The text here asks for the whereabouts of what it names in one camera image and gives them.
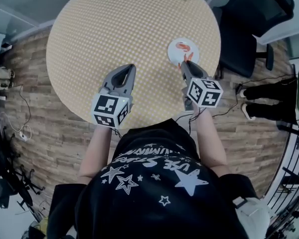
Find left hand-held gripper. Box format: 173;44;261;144
90;63;137;129

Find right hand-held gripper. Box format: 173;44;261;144
180;59;224;112

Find white round plate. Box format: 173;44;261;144
167;37;200;66

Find person's right forearm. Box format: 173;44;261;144
192;106;232;177

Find person's left forearm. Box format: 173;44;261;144
78;125;116;184

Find yellow dotted tablecloth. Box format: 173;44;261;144
45;0;222;131

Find black office chair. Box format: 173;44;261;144
211;0;295;79

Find white power adapter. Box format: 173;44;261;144
18;124;32;142

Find black star print shirt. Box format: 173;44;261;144
46;118;260;239

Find black metal rack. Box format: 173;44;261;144
266;122;299;235

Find black chair base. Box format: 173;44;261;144
0;133;46;210

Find white waist pouch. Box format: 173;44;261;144
233;196;272;239

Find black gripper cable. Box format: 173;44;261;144
174;105;208;136

